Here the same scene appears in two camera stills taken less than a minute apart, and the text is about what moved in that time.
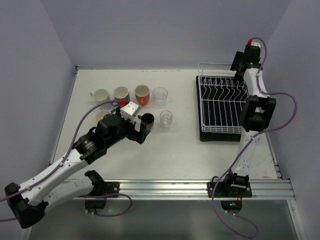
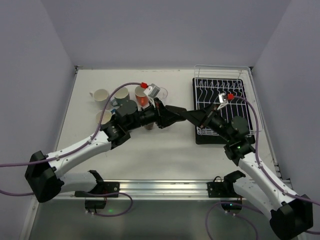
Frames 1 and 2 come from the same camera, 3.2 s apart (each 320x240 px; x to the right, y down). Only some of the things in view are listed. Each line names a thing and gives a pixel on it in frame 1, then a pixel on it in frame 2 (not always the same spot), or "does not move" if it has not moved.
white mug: x=101 y=96 does not move
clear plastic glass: x=160 y=94 does not move
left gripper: x=136 y=133 -> x=159 y=113
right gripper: x=236 y=63 -> x=206 y=117
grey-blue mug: x=121 y=96 does not move
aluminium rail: x=283 y=189 does not move
